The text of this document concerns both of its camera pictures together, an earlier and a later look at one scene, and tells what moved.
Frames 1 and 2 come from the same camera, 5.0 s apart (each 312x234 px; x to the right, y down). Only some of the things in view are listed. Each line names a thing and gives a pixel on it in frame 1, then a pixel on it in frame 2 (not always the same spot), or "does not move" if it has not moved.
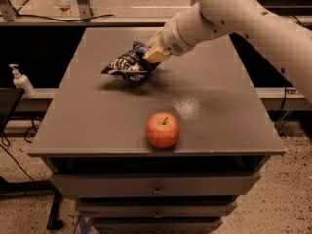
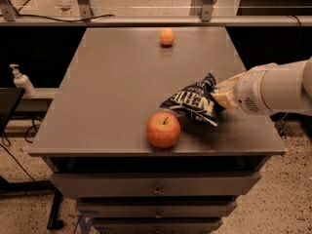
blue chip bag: [132, 66] -> [197, 100]
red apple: [163, 130] does not move
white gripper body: [172, 39] -> [250, 89]
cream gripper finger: [154, 42] -> [228, 85]
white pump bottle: [21, 82] does not move
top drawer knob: [157, 191] does not move
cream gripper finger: [155, 57] -> [226, 98]
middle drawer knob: [157, 215] does not move
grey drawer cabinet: [169, 153] does not move
